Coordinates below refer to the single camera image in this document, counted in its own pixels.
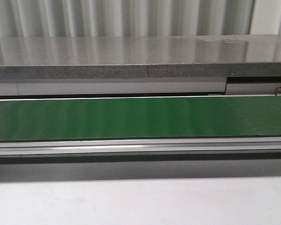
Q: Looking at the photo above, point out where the grey granite counter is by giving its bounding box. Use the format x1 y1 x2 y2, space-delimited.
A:
0 35 281 98

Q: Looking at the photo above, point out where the green conveyor belt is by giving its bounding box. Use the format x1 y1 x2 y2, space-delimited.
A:
0 96 281 164

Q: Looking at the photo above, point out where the white pleated curtain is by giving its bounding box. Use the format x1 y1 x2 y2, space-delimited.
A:
0 0 254 37

